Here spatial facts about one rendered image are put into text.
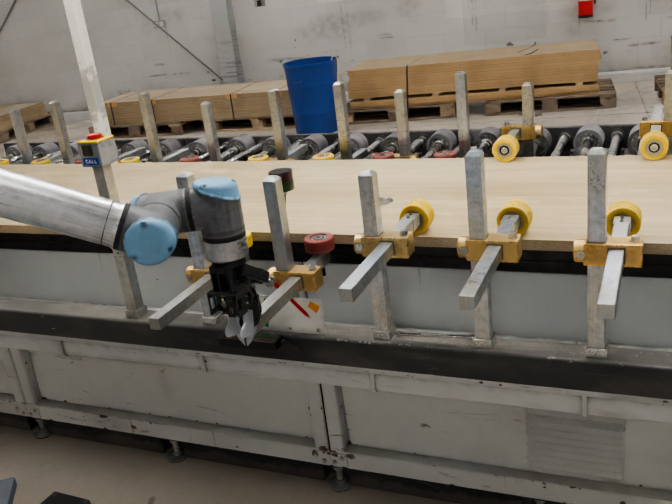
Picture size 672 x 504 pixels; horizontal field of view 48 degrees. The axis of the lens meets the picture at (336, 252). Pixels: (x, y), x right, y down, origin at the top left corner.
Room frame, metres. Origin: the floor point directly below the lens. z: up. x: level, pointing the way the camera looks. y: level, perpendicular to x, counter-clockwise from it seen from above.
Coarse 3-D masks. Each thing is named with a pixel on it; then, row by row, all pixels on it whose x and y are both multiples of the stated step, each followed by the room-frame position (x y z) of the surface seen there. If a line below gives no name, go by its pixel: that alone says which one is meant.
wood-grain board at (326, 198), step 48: (96, 192) 2.70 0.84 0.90; (144, 192) 2.61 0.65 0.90; (240, 192) 2.44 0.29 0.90; (288, 192) 2.37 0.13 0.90; (336, 192) 2.30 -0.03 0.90; (384, 192) 2.23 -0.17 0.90; (432, 192) 2.17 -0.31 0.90; (528, 192) 2.05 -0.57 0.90; (576, 192) 1.99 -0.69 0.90; (624, 192) 1.94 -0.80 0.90; (336, 240) 1.91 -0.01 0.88; (432, 240) 1.79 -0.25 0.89; (528, 240) 1.69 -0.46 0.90
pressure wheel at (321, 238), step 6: (312, 234) 1.91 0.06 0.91; (318, 234) 1.91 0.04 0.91; (324, 234) 1.90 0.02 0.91; (330, 234) 1.89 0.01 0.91; (306, 240) 1.87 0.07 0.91; (312, 240) 1.86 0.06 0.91; (318, 240) 1.86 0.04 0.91; (324, 240) 1.85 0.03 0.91; (330, 240) 1.86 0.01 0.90; (306, 246) 1.87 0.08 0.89; (312, 246) 1.85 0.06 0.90; (318, 246) 1.85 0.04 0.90; (324, 246) 1.85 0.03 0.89; (330, 246) 1.86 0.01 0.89; (312, 252) 1.85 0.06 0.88; (318, 252) 1.85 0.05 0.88; (324, 252) 1.85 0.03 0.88; (324, 270) 1.88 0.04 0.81
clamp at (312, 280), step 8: (272, 272) 1.78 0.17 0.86; (280, 272) 1.76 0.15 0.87; (288, 272) 1.76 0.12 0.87; (296, 272) 1.75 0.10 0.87; (304, 272) 1.74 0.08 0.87; (312, 272) 1.73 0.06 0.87; (320, 272) 1.76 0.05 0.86; (280, 280) 1.77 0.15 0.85; (304, 280) 1.74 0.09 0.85; (312, 280) 1.73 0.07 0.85; (320, 280) 1.75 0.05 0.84; (304, 288) 1.74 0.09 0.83; (312, 288) 1.73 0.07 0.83
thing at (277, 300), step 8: (312, 256) 1.87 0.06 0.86; (320, 256) 1.86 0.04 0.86; (328, 256) 1.89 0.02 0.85; (304, 264) 1.82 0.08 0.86; (320, 264) 1.84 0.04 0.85; (288, 280) 1.73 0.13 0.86; (296, 280) 1.72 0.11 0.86; (280, 288) 1.68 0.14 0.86; (288, 288) 1.68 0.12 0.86; (296, 288) 1.71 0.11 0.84; (272, 296) 1.64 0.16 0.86; (280, 296) 1.64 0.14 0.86; (288, 296) 1.67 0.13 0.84; (264, 304) 1.60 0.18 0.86; (272, 304) 1.60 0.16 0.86; (280, 304) 1.63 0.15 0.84; (264, 312) 1.56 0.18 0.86; (272, 312) 1.59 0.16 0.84; (264, 320) 1.55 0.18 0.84
